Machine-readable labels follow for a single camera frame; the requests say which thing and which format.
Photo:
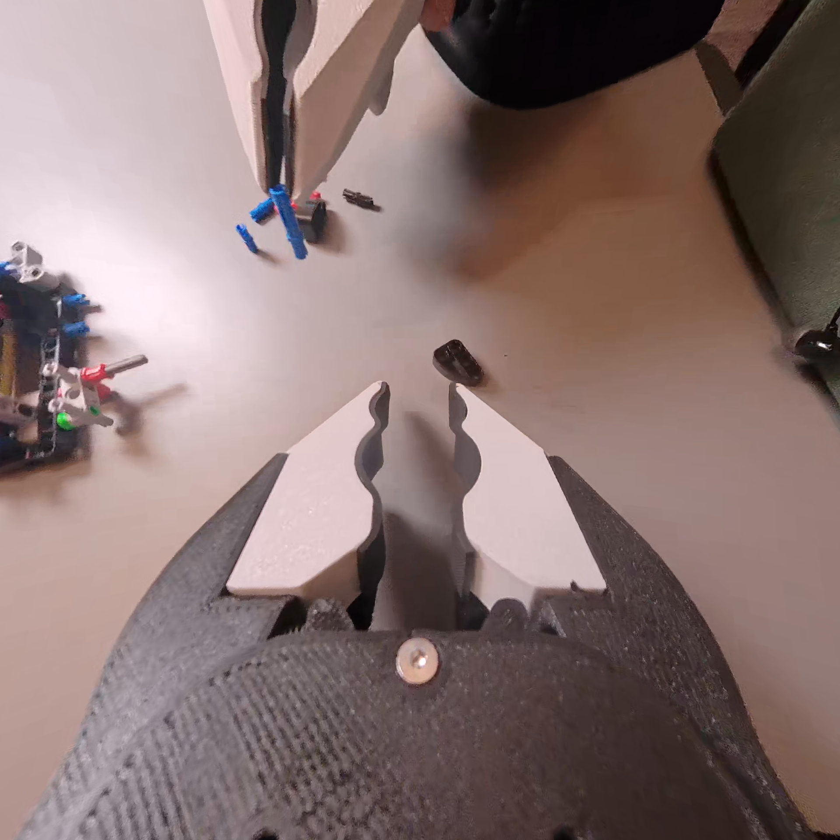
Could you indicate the black rounded lego beam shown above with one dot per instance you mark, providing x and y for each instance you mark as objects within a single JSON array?
[{"x": 458, "y": 362}]

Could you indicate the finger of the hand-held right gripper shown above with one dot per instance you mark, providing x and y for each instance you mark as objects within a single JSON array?
[
  {"x": 348, "y": 65},
  {"x": 239, "y": 65}
]

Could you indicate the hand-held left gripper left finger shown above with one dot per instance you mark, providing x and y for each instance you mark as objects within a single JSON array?
[{"x": 308, "y": 518}]

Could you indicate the green sweatshirt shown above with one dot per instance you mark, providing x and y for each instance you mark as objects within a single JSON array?
[{"x": 787, "y": 197}]

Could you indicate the blue lego pin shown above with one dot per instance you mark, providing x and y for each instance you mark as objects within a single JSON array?
[
  {"x": 289, "y": 223},
  {"x": 246, "y": 237},
  {"x": 262, "y": 208}
]

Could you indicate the black curved lego piece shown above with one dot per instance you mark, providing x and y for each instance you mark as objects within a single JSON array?
[{"x": 315, "y": 220}]

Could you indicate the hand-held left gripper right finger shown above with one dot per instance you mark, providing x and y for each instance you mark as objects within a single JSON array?
[{"x": 525, "y": 525}]

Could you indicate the lego car chassis assembly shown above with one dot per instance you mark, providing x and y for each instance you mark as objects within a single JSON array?
[{"x": 62, "y": 387}]

